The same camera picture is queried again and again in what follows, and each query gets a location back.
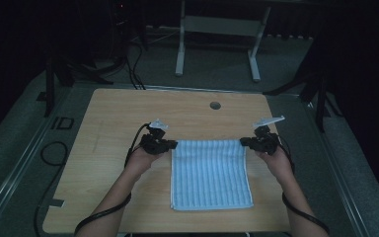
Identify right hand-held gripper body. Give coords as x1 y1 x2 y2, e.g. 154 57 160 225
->
247 115 286 156

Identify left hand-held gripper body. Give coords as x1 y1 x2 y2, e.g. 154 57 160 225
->
139 118 173 156

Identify blue striped towel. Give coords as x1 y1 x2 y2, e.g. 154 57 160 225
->
169 138 255 212

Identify person's left hand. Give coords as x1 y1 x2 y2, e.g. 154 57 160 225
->
123 145 166 181

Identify person's right hand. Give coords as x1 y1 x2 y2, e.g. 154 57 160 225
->
254 145 294 182

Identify black metal stand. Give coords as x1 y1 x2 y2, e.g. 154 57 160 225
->
43 55 114 119
262 65 343 133

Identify black hanging cables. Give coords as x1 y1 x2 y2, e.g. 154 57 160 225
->
123 41 147 91

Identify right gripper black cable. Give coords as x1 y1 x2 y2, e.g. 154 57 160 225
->
275 133 332 236

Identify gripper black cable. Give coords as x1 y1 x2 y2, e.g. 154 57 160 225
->
275 133 332 236
73 122 153 237

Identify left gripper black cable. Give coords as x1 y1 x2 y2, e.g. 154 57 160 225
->
73 122 153 237

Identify black looped floor cable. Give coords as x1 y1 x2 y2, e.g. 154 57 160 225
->
33 141 69 237

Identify white metal desk frame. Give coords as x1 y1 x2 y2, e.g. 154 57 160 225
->
175 0 272 83

